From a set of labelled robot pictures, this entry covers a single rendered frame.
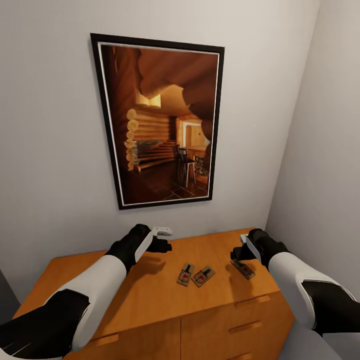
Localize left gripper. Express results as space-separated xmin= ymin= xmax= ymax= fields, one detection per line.
xmin=146 ymin=236 xmax=172 ymax=253

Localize mousetrap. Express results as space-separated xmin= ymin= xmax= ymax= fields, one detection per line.
xmin=191 ymin=265 xmax=216 ymax=288
xmin=230 ymin=258 xmax=256 ymax=280
xmin=176 ymin=262 xmax=195 ymax=287

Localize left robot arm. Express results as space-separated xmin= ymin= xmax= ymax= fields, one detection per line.
xmin=0 ymin=224 xmax=173 ymax=360

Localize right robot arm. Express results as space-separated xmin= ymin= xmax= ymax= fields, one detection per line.
xmin=230 ymin=228 xmax=360 ymax=360

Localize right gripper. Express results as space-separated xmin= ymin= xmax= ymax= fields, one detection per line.
xmin=230 ymin=245 xmax=257 ymax=261

